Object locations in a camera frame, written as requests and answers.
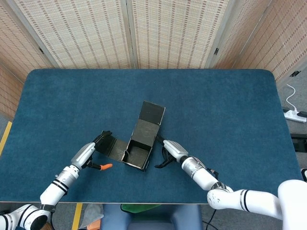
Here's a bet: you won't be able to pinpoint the blue robot torso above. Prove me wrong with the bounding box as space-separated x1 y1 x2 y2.
100 204 203 230

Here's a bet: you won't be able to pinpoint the blue felt table mat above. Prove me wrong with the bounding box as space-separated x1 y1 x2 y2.
0 69 304 205

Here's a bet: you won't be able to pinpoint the white plastic bag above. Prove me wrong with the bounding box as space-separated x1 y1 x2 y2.
80 203 105 228

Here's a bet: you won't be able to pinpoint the woven bamboo screen panel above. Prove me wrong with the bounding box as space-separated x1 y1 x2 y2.
208 0 274 70
126 0 237 69
0 0 53 120
234 0 307 83
7 0 135 69

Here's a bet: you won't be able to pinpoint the white power cable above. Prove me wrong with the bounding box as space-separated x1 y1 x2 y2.
286 83 299 113

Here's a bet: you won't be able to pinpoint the black equipment base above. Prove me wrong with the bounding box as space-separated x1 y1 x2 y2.
290 133 307 152

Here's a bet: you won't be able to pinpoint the orange packet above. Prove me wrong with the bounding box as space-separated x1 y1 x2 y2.
87 220 102 230

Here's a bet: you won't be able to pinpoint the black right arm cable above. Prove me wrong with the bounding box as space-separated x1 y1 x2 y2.
202 209 217 230

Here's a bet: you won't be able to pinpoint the black cardboard box cutout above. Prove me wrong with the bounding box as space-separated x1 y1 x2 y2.
95 100 166 173

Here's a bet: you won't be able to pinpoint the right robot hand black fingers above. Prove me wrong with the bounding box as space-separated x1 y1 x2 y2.
154 136 189 169

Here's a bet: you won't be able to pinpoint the left robot hand orange thumb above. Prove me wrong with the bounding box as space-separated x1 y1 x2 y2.
71 130 113 172

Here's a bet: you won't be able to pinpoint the white power strip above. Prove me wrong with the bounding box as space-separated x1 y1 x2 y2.
283 109 307 123

